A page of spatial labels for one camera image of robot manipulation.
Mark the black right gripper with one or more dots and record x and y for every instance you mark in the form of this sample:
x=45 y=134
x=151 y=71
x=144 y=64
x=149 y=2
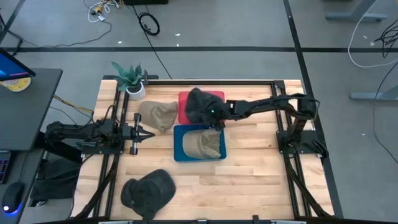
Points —
x=226 y=113

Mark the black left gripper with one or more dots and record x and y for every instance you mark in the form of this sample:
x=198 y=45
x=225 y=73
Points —
x=136 y=124

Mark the dark grey baseball cap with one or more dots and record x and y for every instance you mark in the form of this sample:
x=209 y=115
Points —
x=149 y=193
x=200 y=105

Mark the tan baseball cap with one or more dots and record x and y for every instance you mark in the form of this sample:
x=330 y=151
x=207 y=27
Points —
x=158 y=115
x=202 y=144

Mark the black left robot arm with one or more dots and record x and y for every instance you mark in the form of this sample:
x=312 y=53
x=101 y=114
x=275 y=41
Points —
x=77 y=132

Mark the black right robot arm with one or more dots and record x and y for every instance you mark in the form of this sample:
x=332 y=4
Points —
x=267 y=104

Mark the blue plastic bin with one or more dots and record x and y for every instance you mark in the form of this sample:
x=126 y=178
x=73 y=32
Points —
x=178 y=149

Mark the white plant pot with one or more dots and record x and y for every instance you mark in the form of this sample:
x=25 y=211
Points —
x=136 y=93

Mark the pink plastic bin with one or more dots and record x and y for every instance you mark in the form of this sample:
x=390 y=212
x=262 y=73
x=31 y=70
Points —
x=182 y=109

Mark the green leafy plant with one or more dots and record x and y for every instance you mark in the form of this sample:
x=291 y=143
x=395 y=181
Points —
x=129 y=77

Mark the black bag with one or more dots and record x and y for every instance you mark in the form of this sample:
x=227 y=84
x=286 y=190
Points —
x=54 y=183

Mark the black desk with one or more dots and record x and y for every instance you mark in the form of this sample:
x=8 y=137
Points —
x=18 y=174
x=31 y=118

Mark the yellow white canister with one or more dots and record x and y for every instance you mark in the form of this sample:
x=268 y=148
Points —
x=17 y=84

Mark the black keyboard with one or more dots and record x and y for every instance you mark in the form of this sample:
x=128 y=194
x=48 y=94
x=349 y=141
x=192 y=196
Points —
x=3 y=168

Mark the black computer mouse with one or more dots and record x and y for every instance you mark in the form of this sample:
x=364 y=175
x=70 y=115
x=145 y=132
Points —
x=13 y=196

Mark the grey desk foot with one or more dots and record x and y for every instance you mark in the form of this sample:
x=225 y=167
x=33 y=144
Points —
x=354 y=16
x=373 y=95

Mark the computer monitor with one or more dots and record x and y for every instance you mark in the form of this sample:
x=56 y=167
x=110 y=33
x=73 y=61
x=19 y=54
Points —
x=12 y=67

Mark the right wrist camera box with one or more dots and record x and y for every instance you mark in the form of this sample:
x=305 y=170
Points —
x=237 y=109

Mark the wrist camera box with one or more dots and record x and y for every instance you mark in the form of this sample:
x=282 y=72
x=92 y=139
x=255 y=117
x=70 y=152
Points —
x=128 y=131
x=237 y=109

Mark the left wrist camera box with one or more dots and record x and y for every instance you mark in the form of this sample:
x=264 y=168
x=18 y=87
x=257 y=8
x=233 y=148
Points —
x=128 y=131

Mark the black aluminium table frame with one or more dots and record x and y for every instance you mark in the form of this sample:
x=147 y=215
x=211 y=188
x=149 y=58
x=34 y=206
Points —
x=279 y=84

